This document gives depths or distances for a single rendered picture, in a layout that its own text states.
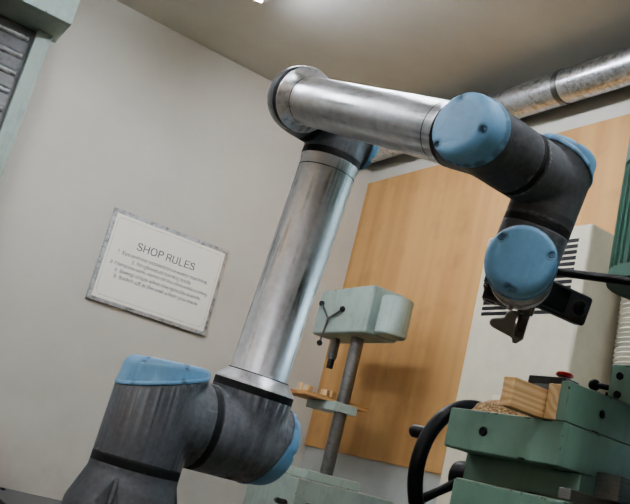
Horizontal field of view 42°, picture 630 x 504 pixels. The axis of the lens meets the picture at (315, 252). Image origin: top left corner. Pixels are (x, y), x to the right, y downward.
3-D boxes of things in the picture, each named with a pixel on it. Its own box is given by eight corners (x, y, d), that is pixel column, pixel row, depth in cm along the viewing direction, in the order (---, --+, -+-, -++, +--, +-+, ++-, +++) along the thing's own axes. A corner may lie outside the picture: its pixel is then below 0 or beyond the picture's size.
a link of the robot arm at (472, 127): (261, 50, 152) (503, 81, 95) (312, 81, 159) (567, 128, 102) (234, 106, 152) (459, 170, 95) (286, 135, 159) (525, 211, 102)
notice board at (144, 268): (204, 336, 414) (228, 251, 425) (205, 336, 412) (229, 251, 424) (85, 297, 383) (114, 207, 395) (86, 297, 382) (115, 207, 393)
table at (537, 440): (614, 502, 164) (619, 472, 166) (771, 535, 140) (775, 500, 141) (399, 437, 132) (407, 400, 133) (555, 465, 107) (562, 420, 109)
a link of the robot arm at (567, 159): (565, 124, 102) (529, 214, 101) (616, 162, 109) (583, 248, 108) (510, 123, 110) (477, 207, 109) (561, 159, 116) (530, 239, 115)
